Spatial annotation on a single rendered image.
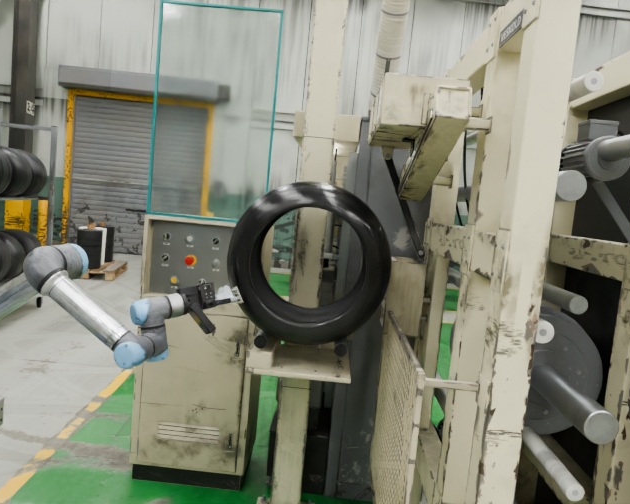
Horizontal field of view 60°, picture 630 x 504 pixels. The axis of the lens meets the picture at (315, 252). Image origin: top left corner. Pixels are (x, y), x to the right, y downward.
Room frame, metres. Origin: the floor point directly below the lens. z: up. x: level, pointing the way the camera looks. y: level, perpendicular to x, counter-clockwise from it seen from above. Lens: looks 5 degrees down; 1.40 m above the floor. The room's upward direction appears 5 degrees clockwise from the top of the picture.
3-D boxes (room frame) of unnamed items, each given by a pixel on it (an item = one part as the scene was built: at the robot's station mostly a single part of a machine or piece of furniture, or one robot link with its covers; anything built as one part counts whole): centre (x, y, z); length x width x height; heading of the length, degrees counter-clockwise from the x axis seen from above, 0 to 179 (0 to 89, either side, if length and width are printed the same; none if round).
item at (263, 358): (2.01, 0.15, 0.84); 0.36 x 0.09 x 0.06; 178
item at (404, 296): (2.22, -0.37, 1.05); 0.20 x 0.15 x 0.30; 178
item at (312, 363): (2.01, 0.01, 0.80); 0.37 x 0.36 x 0.02; 88
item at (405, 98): (1.87, -0.28, 1.71); 0.61 x 0.25 x 0.15; 178
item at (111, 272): (8.11, 3.32, 0.38); 1.20 x 0.80 x 0.76; 10
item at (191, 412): (2.64, 0.51, 0.63); 0.56 x 0.41 x 1.27; 88
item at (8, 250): (5.11, 3.07, 0.96); 1.36 x 0.71 x 1.92; 2
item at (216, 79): (2.48, 0.51, 1.75); 0.55 x 0.02 x 0.95; 88
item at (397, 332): (1.77, -0.31, 0.65); 0.90 x 0.02 x 0.70; 178
